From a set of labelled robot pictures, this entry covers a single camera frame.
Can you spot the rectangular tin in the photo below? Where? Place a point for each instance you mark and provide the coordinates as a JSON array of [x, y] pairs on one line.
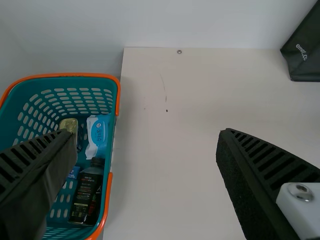
[[68, 125]]

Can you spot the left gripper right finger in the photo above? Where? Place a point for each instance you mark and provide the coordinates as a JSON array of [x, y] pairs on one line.
[[250, 175]]

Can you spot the teal shopping basket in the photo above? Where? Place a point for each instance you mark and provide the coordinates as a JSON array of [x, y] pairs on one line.
[[50, 83]]

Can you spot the dark grey bag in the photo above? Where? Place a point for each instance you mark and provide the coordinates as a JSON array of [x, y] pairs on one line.
[[305, 62]]

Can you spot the small blue gum box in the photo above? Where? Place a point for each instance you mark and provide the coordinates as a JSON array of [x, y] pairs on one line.
[[73, 173]]

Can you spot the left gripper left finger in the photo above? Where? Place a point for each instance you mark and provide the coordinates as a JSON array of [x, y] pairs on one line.
[[30, 180]]

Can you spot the dark coffee bottle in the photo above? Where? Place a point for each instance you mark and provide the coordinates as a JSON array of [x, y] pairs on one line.
[[86, 190]]

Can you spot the white blue wipes packet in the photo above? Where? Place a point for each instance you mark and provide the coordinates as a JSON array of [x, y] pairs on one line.
[[97, 132]]

